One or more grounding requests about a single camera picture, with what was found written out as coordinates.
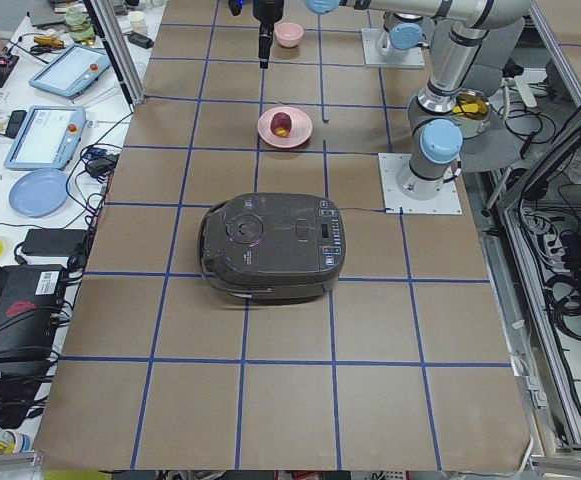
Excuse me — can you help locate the blue teach pendant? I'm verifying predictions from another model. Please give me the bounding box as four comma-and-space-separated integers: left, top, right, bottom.
28, 44, 111, 99
4, 106, 86, 171

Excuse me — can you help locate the black computer box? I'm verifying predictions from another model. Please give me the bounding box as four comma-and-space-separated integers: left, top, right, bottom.
0, 264, 68, 362

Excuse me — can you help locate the aluminium frame post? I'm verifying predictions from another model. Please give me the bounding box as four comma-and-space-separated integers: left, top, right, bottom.
84, 0, 145, 106

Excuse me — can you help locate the red apple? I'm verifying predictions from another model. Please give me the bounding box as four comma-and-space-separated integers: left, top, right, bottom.
269, 111, 293, 138

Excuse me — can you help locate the black power adapter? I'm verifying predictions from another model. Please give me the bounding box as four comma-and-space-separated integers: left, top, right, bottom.
21, 229, 86, 257

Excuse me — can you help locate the pink bowl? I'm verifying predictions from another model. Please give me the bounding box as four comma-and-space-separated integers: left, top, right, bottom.
275, 22, 304, 48

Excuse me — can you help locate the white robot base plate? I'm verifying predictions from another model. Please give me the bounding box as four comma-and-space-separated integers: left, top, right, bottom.
378, 153, 462, 215

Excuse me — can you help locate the dark grey rice cooker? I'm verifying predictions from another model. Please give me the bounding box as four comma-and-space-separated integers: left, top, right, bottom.
197, 192, 346, 302

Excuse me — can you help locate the blue teach pendant upper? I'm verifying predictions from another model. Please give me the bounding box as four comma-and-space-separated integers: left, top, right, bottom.
28, 44, 111, 99

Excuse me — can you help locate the blue teach pendant lower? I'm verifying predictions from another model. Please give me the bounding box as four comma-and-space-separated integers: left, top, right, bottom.
4, 106, 86, 171

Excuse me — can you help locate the pink plate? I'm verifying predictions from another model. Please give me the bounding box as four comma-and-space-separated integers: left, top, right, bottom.
257, 106, 313, 149

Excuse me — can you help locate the blue plate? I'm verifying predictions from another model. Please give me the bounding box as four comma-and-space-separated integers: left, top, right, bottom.
8, 168, 68, 218

